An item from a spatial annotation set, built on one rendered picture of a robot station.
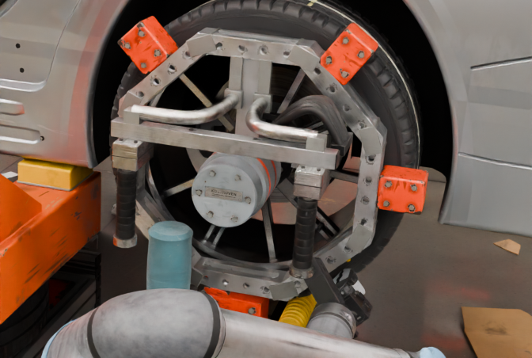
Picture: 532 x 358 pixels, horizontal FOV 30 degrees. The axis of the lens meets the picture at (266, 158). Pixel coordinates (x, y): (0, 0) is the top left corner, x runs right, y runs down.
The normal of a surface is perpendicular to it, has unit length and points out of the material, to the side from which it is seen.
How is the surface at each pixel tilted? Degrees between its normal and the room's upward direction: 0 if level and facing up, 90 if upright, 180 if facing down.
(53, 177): 90
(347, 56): 90
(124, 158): 90
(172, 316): 42
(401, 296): 0
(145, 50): 90
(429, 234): 0
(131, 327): 55
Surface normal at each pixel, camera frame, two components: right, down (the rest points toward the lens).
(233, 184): -0.24, 0.30
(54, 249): 0.97, 0.14
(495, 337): 0.07, -0.96
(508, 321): 0.11, -0.85
